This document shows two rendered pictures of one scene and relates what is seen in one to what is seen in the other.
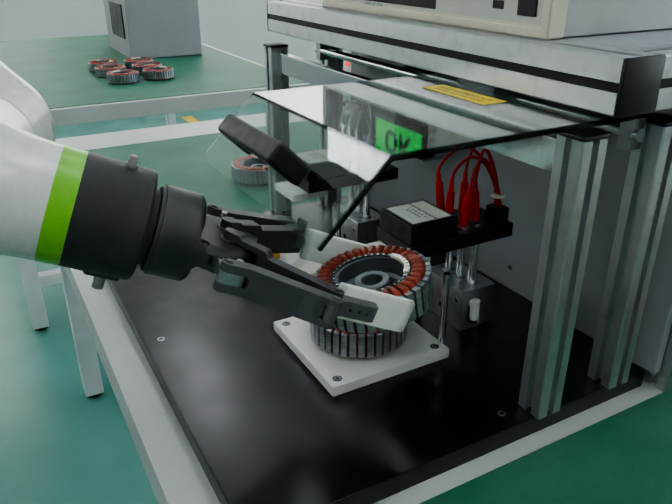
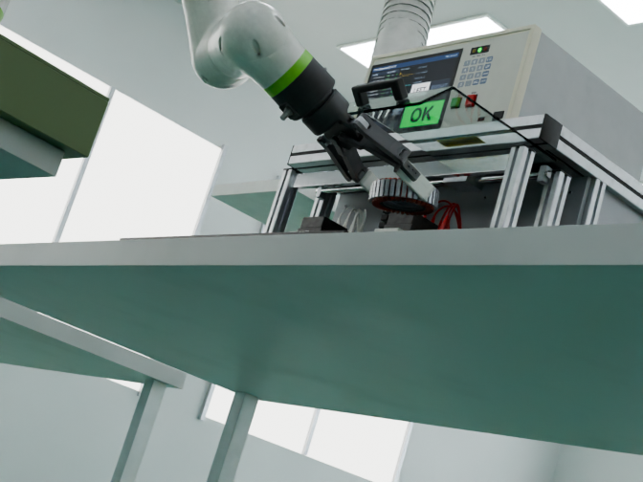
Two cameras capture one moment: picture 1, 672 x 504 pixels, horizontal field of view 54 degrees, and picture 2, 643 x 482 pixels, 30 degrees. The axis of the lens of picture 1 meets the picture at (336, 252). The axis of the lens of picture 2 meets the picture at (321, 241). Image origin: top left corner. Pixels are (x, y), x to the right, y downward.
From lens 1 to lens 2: 1.59 m
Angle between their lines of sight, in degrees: 41
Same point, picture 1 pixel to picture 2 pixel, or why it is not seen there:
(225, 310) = not seen: hidden behind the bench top
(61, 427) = not seen: outside the picture
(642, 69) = (552, 122)
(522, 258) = not seen: hidden behind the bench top
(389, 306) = (423, 182)
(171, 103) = (39, 319)
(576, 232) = (516, 192)
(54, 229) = (299, 66)
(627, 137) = (543, 174)
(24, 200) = (294, 49)
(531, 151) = (495, 164)
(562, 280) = (506, 215)
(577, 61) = (523, 120)
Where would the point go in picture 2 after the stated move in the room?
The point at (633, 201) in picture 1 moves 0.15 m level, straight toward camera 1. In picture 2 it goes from (543, 213) to (538, 180)
